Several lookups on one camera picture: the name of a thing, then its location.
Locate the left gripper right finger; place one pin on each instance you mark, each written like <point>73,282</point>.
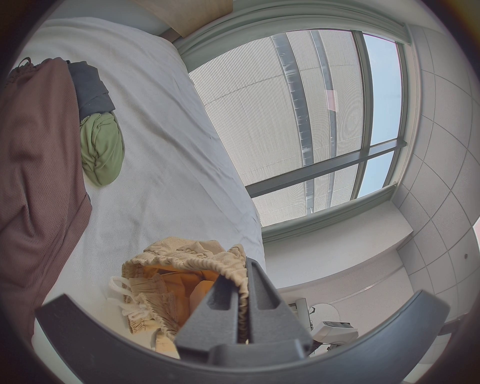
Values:
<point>273,322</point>

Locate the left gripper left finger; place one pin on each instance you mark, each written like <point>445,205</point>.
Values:
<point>213,326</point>

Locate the tan shorts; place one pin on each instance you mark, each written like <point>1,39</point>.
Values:
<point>176,262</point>

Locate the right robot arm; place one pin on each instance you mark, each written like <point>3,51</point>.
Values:
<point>335,332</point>

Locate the bed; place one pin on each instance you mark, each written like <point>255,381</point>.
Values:
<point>150,131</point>

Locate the grey-green curtain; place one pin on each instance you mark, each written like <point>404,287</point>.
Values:
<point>330,215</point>
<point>232,33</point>

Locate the green garment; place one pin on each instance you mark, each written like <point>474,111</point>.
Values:
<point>103,150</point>

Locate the window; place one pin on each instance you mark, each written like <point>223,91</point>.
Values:
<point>262,112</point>

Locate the brown shorts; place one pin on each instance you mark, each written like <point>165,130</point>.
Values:
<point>37,168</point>

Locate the black garment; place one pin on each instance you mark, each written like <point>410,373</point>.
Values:
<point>90,90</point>

